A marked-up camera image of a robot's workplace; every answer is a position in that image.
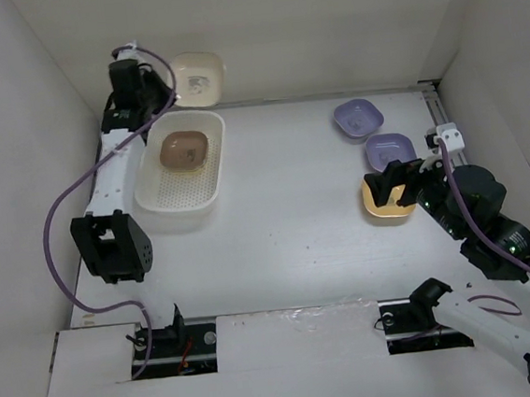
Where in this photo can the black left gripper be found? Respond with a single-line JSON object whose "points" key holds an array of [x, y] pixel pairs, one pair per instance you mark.
{"points": [[153, 77]]}

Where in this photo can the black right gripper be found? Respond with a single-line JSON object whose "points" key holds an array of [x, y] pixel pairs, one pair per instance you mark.
{"points": [[398, 172]]}

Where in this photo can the yellow panda plate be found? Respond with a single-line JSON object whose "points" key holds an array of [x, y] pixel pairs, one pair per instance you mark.
{"points": [[389, 214]]}

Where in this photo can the cream panda plate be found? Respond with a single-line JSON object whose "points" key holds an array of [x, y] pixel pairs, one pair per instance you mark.
{"points": [[199, 79]]}

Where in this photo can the brown panda plate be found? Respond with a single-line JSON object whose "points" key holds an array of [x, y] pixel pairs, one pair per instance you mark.
{"points": [[183, 151]]}

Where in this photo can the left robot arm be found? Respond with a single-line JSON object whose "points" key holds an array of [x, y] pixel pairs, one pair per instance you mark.
{"points": [[111, 243]]}

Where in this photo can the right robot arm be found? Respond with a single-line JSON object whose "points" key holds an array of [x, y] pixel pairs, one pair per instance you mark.
{"points": [[466, 202]]}

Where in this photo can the white perforated plastic bin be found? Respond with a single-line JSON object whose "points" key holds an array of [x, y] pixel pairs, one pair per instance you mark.
{"points": [[177, 202]]}

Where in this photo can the purple panda plate near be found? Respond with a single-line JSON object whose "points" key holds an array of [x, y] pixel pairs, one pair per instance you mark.
{"points": [[384, 148]]}

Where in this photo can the purple panda plate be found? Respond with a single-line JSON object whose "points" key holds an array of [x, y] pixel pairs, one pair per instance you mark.
{"points": [[358, 118], [384, 148]]}

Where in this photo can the purple panda plate far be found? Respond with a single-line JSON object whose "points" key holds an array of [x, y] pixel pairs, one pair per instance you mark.
{"points": [[358, 118]]}

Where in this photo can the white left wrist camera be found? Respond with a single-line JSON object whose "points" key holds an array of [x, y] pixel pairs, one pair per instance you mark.
{"points": [[127, 52]]}

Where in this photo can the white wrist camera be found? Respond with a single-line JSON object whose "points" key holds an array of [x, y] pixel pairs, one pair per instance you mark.
{"points": [[449, 138], [127, 52]]}

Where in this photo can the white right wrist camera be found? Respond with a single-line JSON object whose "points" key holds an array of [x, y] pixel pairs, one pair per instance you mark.
{"points": [[449, 138]]}

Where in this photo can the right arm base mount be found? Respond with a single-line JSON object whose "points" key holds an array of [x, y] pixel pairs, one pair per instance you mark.
{"points": [[409, 324]]}

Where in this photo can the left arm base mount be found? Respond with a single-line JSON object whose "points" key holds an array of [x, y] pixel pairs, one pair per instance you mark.
{"points": [[186, 347]]}

